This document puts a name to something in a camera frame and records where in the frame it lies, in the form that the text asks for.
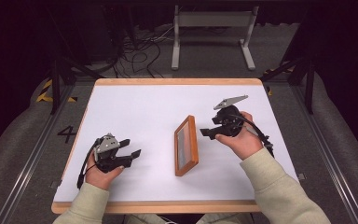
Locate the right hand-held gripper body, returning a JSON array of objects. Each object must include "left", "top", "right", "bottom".
[{"left": 213, "top": 94, "right": 249, "bottom": 138}]

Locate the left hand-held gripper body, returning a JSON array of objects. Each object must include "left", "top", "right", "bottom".
[{"left": 92, "top": 133, "right": 134, "bottom": 174}]

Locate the wooden photo frame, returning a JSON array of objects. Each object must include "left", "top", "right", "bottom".
[{"left": 173, "top": 114, "right": 200, "bottom": 177}]

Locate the person's right hand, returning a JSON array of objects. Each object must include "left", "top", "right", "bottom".
[{"left": 214, "top": 111, "right": 264, "bottom": 161}]

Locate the person's left hand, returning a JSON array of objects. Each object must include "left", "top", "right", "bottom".
[{"left": 84, "top": 152, "right": 125, "bottom": 191}]

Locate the yellow black hazard tape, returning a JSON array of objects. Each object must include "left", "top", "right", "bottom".
[
  {"left": 263, "top": 65, "right": 296, "bottom": 97},
  {"left": 35, "top": 78, "right": 78, "bottom": 104}
]

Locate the black metal stand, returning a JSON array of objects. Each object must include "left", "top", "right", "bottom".
[
  {"left": 259, "top": 12, "right": 317, "bottom": 115},
  {"left": 45, "top": 6, "right": 104, "bottom": 116}
]

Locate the person's right leg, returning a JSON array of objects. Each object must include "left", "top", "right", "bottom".
[{"left": 195, "top": 213, "right": 252, "bottom": 224}]

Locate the white metal stand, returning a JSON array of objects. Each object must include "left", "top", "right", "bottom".
[{"left": 171, "top": 5, "right": 260, "bottom": 71}]

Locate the black computer case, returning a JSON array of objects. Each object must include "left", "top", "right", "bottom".
[{"left": 74, "top": 6, "right": 119, "bottom": 65}]

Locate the right hand-held gripper cable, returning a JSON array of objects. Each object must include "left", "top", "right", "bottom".
[{"left": 229, "top": 114, "right": 275, "bottom": 158}]

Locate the hand-held gripper cable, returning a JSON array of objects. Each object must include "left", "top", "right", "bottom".
[
  {"left": 76, "top": 138, "right": 102, "bottom": 190},
  {"left": 229, "top": 114, "right": 275, "bottom": 158}
]

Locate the left hand-held gripper cable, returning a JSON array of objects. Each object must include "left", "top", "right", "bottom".
[{"left": 76, "top": 138, "right": 102, "bottom": 190}]

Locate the aluminium rail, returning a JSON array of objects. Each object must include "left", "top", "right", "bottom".
[
  {"left": 0, "top": 85, "right": 76, "bottom": 224},
  {"left": 292, "top": 85, "right": 358, "bottom": 224}
]

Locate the tangle of black floor cables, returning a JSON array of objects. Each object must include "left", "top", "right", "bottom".
[{"left": 111, "top": 26, "right": 181, "bottom": 78}]

